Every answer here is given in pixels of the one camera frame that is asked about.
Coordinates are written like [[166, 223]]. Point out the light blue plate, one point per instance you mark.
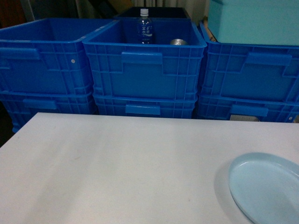
[[265, 188]]

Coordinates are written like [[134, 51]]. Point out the blue crate lower middle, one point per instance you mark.
[[144, 107]]

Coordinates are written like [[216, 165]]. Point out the blue crate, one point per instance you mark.
[[222, 108], [47, 56], [22, 107], [123, 67], [144, 107], [254, 72]]

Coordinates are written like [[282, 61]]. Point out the blue crate upper middle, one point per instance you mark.
[[123, 67]]

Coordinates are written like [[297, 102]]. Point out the blue crate lower right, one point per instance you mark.
[[222, 108]]

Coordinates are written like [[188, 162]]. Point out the silver metal can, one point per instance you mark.
[[178, 42]]

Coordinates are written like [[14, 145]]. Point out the clear water bottle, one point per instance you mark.
[[144, 27]]

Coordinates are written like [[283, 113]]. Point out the dark navy crate behind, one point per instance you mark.
[[156, 12]]

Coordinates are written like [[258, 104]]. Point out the blue crate upper right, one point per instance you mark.
[[254, 72]]

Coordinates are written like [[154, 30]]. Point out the blue crate upper left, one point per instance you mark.
[[47, 56]]

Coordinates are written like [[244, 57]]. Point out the blue crate lower left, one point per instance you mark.
[[22, 107]]

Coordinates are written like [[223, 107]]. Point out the teal foam box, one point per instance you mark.
[[261, 22]]

